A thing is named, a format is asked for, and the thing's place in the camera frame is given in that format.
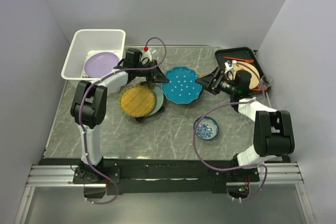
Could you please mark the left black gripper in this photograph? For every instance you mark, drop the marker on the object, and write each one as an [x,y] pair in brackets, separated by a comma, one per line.
[156,74]

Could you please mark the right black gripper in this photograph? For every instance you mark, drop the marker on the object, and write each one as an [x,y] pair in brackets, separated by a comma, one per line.
[208,81]

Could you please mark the yellow dotted scalloped plate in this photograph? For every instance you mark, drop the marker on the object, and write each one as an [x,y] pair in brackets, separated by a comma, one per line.
[199,73]

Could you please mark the teal dotted scalloped plate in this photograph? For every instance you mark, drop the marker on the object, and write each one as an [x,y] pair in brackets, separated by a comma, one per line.
[182,87]

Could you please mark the lilac plate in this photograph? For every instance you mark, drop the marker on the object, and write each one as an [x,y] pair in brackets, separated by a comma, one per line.
[100,64]

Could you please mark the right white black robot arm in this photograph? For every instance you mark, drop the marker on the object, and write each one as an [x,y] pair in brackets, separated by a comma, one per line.
[273,133]

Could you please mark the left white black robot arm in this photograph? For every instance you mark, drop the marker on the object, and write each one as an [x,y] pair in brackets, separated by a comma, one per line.
[89,107]

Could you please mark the pale green plate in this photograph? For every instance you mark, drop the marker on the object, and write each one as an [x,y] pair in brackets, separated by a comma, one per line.
[159,97]

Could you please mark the woven bamboo plate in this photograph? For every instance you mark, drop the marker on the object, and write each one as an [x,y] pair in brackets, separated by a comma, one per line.
[137,101]

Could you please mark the orange plastic knife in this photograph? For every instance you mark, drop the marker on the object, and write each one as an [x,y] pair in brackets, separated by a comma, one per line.
[239,59]

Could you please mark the black rectangular tray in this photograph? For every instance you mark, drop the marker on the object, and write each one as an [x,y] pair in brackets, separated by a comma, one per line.
[241,52]

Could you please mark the beige leaf pattern plate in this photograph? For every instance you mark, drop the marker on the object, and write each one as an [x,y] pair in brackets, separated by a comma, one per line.
[240,65]

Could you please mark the blue white porcelain bowl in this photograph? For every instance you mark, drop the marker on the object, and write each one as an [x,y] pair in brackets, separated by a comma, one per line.
[207,129]

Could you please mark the clear plastic cup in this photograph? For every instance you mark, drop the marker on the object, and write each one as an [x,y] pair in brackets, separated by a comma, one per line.
[265,83]

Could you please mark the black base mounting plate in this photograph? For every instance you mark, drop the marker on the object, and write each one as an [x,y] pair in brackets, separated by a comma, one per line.
[130,176]

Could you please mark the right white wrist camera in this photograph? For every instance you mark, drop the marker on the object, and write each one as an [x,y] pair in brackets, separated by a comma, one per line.
[230,66]

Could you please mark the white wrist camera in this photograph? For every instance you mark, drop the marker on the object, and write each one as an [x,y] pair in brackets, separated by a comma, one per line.
[230,66]
[149,52]

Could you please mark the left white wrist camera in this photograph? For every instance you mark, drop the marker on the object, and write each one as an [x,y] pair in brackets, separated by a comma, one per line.
[149,52]

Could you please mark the aluminium rail frame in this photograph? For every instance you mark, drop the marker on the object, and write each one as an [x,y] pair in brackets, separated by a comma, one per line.
[56,176]

